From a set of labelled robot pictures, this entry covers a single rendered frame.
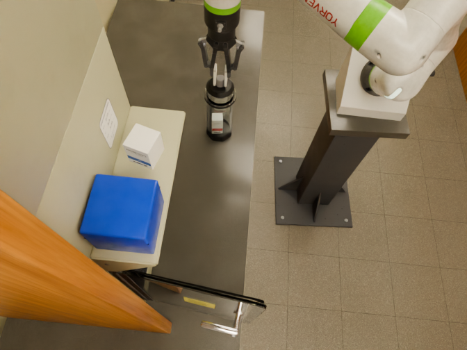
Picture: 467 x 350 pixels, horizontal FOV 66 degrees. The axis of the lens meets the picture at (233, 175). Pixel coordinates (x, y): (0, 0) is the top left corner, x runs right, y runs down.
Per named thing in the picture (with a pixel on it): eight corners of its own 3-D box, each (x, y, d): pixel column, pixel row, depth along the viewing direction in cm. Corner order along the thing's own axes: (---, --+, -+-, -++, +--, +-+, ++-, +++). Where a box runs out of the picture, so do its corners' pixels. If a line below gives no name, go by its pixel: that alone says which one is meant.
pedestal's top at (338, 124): (392, 78, 163) (396, 72, 159) (405, 139, 148) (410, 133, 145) (322, 75, 162) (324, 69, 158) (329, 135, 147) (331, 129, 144)
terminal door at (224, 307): (149, 296, 107) (117, 267, 72) (249, 321, 106) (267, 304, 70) (148, 299, 107) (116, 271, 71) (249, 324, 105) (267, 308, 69)
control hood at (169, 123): (104, 271, 69) (88, 259, 60) (139, 130, 84) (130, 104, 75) (164, 278, 69) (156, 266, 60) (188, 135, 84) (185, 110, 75)
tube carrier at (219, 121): (203, 139, 137) (201, 104, 118) (207, 116, 142) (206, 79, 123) (231, 142, 137) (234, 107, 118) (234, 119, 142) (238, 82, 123)
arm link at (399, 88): (415, 67, 131) (442, 70, 113) (386, 102, 136) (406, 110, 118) (389, 45, 129) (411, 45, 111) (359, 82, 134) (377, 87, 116)
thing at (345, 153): (343, 160, 247) (406, 66, 166) (351, 228, 225) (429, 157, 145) (274, 157, 245) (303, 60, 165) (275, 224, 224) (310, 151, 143)
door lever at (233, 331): (205, 305, 88) (205, 303, 86) (243, 314, 88) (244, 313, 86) (199, 328, 86) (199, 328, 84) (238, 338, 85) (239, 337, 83)
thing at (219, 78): (204, 101, 117) (203, 87, 112) (208, 79, 122) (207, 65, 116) (232, 103, 118) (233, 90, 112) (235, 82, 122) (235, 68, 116)
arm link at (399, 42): (437, 43, 87) (454, 33, 75) (399, 87, 91) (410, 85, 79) (375, -1, 88) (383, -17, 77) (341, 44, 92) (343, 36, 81)
